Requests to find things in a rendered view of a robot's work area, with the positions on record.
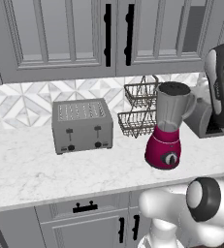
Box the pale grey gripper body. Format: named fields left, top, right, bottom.
left=183, top=96, right=224, bottom=140

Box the magenta blender with grey jar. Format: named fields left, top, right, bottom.
left=144, top=80, right=197, bottom=171

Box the grey four-slot toaster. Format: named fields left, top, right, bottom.
left=50, top=97, right=114, bottom=156

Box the grey drawer front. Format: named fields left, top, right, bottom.
left=34, top=192, right=131, bottom=225

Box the grey base cupboard door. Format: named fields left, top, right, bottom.
left=39, top=208, right=132, bottom=248
left=128, top=206, right=154, bottom=248

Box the plain grey base panel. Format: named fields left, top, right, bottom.
left=0, top=206, right=48, bottom=248

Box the two-tier wire basket stand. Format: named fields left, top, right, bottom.
left=116, top=75, right=162, bottom=140

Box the long black cupboard handle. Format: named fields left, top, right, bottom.
left=123, top=3, right=136, bottom=67
left=104, top=3, right=112, bottom=68

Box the short black cupboard handle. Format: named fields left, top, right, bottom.
left=117, top=217, right=126, bottom=244
left=132, top=214, right=141, bottom=242

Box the black drawer handle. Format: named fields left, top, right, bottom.
left=72, top=200, right=99, bottom=214

